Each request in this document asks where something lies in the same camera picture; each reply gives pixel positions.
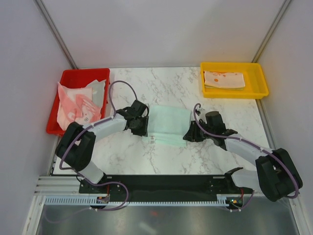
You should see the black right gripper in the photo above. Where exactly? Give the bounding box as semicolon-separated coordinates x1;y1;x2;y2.
182;120;214;142

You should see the mint green towel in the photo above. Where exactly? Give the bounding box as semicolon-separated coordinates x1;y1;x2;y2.
142;105;191;147

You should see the orange fox towel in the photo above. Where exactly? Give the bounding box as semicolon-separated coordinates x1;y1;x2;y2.
203;71;246;90

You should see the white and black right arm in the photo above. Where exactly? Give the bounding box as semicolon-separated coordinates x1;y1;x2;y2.
183;120;303;202

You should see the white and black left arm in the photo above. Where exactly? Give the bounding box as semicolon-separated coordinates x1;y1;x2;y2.
55;107;149;193

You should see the white towel label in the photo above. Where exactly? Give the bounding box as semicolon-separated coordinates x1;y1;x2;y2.
149;136;156;144

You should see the pink patterned towel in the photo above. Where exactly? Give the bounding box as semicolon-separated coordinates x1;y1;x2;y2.
56;80;106;131

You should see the yellow plastic bin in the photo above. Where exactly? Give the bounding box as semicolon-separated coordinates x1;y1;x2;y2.
200;62;269;99

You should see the red plastic bin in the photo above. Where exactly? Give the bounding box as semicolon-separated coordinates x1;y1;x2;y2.
46;68;110;136

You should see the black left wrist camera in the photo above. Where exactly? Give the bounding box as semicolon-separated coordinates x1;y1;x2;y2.
128;99;149;117

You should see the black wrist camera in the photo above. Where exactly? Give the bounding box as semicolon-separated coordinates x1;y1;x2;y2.
128;99;149;117
205;111;225;132

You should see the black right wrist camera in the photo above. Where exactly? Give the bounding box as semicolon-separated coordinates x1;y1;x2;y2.
205;111;225;132

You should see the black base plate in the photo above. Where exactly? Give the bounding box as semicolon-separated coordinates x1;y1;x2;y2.
78;174;254;203

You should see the aluminium frame rail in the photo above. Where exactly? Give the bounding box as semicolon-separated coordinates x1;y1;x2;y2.
34;175;301;196

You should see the white slotted cable duct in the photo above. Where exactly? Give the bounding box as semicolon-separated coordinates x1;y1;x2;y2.
45;195;242;207

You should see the left corner aluminium post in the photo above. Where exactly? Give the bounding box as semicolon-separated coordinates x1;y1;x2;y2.
34;0;78;69

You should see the corner aluminium post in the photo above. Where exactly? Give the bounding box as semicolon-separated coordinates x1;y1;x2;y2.
251;0;293;63
34;0;78;69

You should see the right corner aluminium post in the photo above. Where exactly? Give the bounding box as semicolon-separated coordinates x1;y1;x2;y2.
251;0;293;63

